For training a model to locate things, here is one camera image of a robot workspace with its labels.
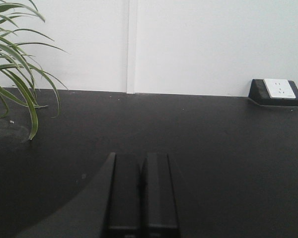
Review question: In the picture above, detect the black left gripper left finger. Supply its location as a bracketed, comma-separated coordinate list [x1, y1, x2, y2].
[103, 152, 142, 238]

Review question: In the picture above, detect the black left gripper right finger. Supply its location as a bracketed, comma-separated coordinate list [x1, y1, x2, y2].
[141, 153, 180, 238]

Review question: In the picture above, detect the black white power socket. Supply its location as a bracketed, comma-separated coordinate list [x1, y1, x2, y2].
[248, 79, 298, 107]

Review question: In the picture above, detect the green spider plant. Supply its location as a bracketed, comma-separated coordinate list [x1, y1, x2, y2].
[0, 0, 65, 140]

